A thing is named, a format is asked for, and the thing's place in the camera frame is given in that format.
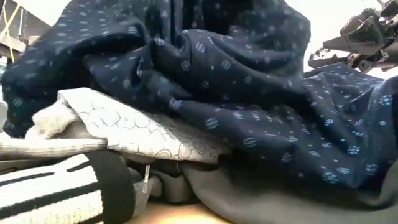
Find white black striped cloth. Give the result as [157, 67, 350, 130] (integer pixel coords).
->
[0, 149, 136, 224]

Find pale patterned cloth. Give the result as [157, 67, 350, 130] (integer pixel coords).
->
[57, 86, 233, 165]

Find navy blue patterned cloth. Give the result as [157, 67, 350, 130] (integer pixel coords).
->
[0, 0, 398, 200]

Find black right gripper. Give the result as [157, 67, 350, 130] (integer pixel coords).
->
[307, 0, 398, 73]

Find clear plastic tag fastener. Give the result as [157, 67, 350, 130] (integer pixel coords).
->
[142, 164, 152, 194]

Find dark grey boxer briefs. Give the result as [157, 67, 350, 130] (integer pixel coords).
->
[124, 160, 398, 224]

